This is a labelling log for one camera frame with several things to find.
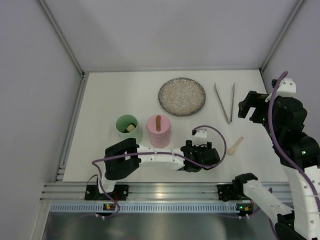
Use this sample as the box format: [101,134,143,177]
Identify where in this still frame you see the metal tongs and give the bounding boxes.
[213,82,236,125]

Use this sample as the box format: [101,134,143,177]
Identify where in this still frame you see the pink round lid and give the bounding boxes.
[146,114,171,137]

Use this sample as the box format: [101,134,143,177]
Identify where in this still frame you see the cucumber sushi roll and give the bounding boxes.
[126,124,136,133]

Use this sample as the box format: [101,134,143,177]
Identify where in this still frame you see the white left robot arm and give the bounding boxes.
[92,138,223,200]

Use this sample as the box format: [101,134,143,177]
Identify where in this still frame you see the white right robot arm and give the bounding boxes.
[232,91,320,240]

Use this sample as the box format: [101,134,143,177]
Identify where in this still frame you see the pink cylindrical container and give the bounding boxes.
[147,128,171,149]

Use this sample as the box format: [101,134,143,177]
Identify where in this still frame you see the speckled ceramic plate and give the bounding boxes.
[157,77,206,117]

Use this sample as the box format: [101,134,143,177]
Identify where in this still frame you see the green cylindrical container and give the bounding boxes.
[115,114,143,144]

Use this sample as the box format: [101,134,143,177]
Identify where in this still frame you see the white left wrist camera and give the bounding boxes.
[191,128,208,146]

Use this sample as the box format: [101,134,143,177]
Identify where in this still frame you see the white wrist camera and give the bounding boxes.
[275,77,296,97]
[191,128,208,146]

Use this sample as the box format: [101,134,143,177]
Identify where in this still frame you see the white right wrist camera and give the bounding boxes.
[275,77,296,97]

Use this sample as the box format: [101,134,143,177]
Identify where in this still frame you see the aluminium frame rail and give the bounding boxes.
[37,0,87,101]

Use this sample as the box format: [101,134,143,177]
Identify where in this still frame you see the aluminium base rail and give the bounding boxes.
[39,181,293,202]

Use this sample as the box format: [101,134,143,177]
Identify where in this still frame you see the white slotted cable duct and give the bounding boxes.
[49,202,253,214]

